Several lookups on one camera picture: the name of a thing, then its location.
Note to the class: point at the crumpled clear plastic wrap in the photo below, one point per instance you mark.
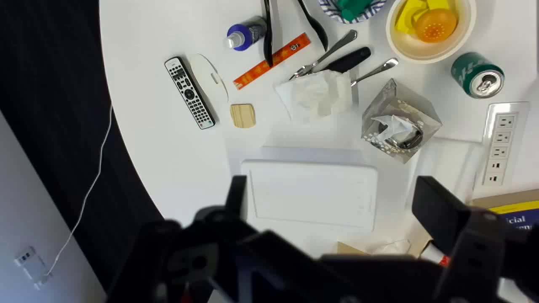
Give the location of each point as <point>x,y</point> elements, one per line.
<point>318,95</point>

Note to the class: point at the white power outlet strip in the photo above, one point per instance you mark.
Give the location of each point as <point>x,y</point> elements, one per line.
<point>500,147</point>

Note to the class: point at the white rectangular tray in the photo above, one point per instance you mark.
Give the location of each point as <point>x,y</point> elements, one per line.
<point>313,194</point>

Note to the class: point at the blue book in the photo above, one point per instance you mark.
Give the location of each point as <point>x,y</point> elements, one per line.
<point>520,218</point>

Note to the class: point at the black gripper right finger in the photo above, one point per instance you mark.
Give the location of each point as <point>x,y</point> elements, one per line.
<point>436,208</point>

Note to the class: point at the yellow toy fruit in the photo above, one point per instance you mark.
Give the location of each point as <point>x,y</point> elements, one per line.
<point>410,12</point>

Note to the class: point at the orange round toy fruit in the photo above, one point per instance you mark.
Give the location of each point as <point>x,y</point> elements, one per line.
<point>436,26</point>

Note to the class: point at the cream bowl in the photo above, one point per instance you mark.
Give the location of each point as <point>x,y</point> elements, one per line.
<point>402,48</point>

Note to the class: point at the orange ruler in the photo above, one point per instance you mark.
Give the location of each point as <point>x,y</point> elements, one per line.
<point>272,61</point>

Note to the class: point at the green soda can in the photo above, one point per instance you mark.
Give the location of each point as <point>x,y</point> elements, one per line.
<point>478,75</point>

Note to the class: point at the blue battery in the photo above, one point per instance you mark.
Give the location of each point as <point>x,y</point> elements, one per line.
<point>244,36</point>

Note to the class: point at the white plastic knife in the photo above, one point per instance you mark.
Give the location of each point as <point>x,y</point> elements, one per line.
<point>213,76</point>

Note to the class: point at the small wooden block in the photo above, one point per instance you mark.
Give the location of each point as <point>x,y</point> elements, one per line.
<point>244,115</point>

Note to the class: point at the white outlet plate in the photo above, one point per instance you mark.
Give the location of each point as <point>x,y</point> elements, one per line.
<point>31,263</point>

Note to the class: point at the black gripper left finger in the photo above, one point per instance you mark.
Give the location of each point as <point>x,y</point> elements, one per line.
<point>237,194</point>

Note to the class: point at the metal spoon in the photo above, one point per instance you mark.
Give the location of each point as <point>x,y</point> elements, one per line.
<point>375,70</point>

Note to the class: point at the grey remote control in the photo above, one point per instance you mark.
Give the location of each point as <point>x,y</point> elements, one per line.
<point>190,93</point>

